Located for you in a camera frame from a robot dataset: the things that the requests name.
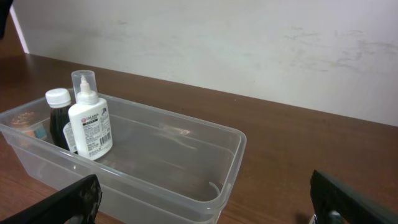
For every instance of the white lotion bottle clear cap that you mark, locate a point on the white lotion bottle clear cap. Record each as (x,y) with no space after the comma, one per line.
(89,117)

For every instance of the clear plastic container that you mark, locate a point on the clear plastic container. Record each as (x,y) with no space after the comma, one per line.
(163,167)

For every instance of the small gold-lidded balm jar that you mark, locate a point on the small gold-lidded balm jar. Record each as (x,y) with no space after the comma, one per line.
(29,124)

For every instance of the dark bottle white cap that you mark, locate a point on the dark bottle white cap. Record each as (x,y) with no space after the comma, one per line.
(61,132)

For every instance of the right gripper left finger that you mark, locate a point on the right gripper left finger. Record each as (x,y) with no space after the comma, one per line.
(78,203)

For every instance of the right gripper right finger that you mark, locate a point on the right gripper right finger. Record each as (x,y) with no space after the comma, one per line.
(335,202)

